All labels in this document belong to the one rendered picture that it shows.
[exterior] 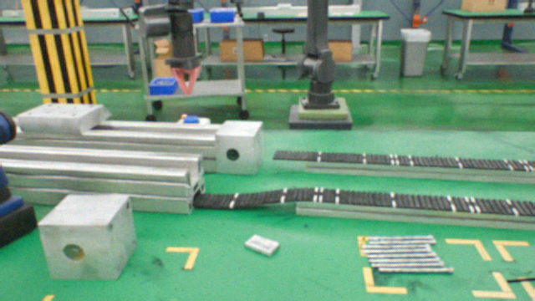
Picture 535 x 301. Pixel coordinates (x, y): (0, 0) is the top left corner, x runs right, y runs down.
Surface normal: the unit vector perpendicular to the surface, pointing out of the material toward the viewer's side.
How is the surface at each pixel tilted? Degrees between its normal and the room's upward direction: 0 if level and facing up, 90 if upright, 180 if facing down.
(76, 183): 90
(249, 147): 90
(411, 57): 94
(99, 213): 0
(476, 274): 0
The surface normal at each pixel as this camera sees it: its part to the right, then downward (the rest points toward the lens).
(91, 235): -0.05, 0.36
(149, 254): -0.02, -0.93
